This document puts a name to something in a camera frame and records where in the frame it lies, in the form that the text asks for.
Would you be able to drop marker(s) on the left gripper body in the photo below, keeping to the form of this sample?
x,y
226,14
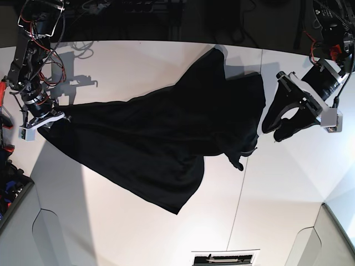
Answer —
x,y
319,83

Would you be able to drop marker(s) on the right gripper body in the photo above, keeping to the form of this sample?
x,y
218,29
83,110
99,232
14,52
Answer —
x,y
38,109

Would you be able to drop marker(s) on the black printed t-shirt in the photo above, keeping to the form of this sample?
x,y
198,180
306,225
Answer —
x,y
154,145

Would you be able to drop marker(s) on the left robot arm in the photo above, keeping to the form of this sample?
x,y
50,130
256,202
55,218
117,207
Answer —
x,y
336,21

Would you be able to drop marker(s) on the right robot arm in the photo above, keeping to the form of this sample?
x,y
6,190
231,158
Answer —
x,y
37,23

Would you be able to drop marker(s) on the grey bin with clothes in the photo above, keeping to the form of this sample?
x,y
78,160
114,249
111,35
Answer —
x,y
14,187

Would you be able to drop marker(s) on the white label card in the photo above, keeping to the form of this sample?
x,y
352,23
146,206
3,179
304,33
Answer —
x,y
234,257

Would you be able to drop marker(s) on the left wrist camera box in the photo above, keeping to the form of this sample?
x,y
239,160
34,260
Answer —
x,y
331,120

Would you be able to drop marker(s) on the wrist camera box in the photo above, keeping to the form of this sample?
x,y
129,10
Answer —
x,y
26,134
331,120

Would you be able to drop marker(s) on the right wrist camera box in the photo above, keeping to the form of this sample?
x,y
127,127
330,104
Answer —
x,y
26,134

